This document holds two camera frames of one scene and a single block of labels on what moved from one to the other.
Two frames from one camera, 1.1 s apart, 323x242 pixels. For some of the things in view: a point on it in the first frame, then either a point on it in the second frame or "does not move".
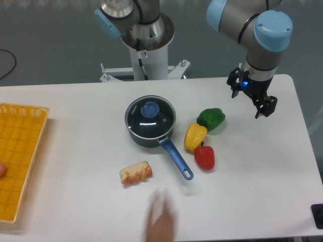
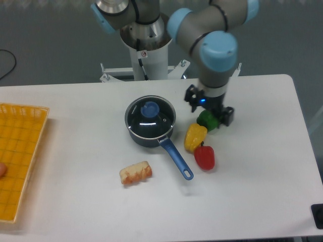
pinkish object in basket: x=3 y=169 does not move
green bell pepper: x=211 y=118 does not move
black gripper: x=257 y=89 -> x=211 y=99
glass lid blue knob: x=150 y=117 does not move
